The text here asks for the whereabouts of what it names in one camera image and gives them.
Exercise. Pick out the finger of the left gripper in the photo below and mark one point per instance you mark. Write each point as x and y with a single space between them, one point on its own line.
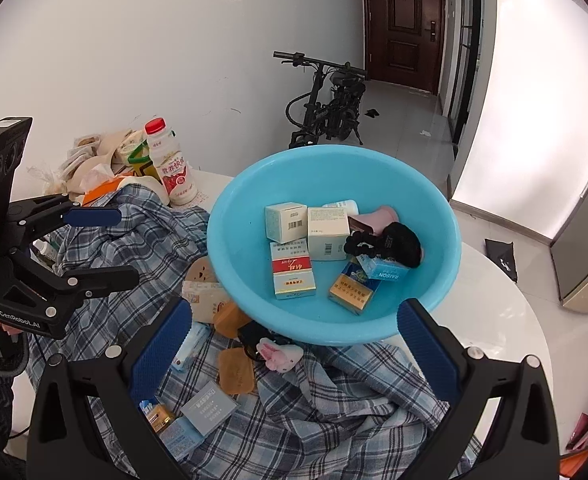
41 290
29 220

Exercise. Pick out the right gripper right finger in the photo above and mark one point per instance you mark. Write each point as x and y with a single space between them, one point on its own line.
522 441

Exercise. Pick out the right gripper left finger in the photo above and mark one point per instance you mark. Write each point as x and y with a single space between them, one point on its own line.
64 441

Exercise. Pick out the gold blue tube box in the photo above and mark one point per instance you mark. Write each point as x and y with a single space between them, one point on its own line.
158 416

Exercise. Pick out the pink band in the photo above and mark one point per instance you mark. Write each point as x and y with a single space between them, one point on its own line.
375 222

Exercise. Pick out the white lotion bottle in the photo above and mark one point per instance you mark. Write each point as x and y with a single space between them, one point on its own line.
350 207

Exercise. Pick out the pile of snack bags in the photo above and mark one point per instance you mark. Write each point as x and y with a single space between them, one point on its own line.
92 161

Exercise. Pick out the green yellow package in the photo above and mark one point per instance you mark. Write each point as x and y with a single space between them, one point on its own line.
141 163

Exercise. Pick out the light blue tissue pack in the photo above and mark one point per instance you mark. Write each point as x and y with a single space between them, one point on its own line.
190 346

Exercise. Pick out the beige paper packet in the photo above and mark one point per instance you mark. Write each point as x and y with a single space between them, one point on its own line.
205 299

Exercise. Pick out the strawberry milk bottle red cap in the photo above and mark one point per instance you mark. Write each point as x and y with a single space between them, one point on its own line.
171 166

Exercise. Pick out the grey blue box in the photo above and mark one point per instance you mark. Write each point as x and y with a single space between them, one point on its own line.
209 409

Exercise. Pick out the amber soap case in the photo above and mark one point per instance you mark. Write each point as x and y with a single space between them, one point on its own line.
229 319

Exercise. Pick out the amber soap bar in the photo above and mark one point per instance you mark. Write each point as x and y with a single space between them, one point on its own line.
236 372

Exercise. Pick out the blue plaid shirt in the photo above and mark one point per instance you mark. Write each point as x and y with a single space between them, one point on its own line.
360 412

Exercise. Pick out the pink bunny toy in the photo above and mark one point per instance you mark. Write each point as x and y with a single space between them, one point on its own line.
280 358

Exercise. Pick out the light blue small box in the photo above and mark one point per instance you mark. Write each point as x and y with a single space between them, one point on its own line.
381 269

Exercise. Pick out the red white box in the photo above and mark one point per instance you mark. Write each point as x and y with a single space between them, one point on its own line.
291 269

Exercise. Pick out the black scrunchie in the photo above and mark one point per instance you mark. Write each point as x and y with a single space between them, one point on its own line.
395 243

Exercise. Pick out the blue plastic basin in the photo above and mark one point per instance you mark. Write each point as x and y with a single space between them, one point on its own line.
319 176

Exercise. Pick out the white square box in basin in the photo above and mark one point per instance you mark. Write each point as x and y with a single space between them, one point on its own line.
328 229

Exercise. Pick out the black bicycle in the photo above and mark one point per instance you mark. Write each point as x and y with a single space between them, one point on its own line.
331 109

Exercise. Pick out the dark brown door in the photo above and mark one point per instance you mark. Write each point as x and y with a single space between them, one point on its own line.
404 42

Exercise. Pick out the black cable charger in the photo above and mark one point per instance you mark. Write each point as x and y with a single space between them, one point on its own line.
249 336

